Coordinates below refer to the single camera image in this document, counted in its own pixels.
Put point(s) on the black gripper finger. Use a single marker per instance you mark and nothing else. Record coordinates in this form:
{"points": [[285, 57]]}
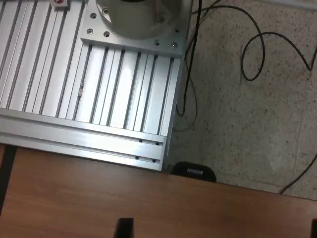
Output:
{"points": [[125, 229], [314, 229]]}

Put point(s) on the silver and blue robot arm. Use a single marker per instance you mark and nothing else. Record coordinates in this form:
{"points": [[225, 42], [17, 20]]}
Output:
{"points": [[138, 17]]}

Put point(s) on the black floor box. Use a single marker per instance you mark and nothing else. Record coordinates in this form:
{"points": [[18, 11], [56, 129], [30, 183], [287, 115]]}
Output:
{"points": [[193, 171]]}

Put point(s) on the aluminium profile robot stand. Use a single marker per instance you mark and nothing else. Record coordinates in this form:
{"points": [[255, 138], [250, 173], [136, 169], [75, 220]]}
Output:
{"points": [[111, 86]]}

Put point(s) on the aluminium robot mounting plate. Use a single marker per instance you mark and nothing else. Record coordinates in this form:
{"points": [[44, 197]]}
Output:
{"points": [[96, 32]]}

